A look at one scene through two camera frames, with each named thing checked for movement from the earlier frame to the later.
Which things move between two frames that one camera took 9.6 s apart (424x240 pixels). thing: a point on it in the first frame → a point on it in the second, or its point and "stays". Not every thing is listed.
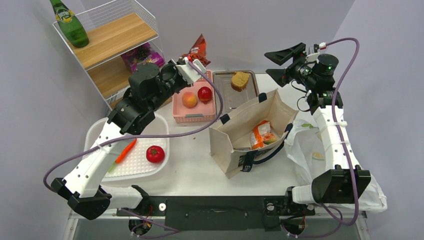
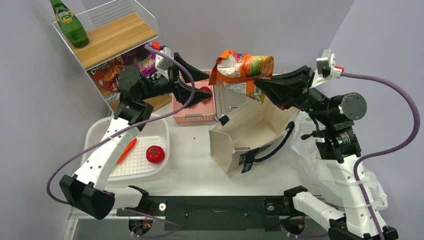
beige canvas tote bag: x=256 y=130 stays
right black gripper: x=283 y=76 → x=286 y=89
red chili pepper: x=124 y=154 stays
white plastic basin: x=133 y=166 stays
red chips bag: x=198 y=51 → x=106 y=74
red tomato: x=155 y=154 stays
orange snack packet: x=261 y=135 → x=240 y=71
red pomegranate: x=204 y=94 stays
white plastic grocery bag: x=304 y=144 stays
